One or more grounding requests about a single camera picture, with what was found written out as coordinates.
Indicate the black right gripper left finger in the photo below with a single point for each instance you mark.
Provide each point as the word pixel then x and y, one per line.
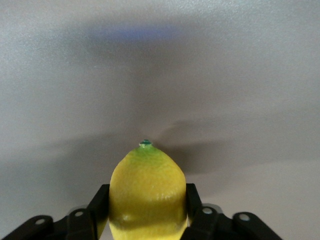
pixel 82 220

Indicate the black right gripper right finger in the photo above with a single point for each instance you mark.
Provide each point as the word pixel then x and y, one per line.
pixel 212 220

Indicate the yellow lemon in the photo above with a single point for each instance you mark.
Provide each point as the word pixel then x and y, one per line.
pixel 147 192

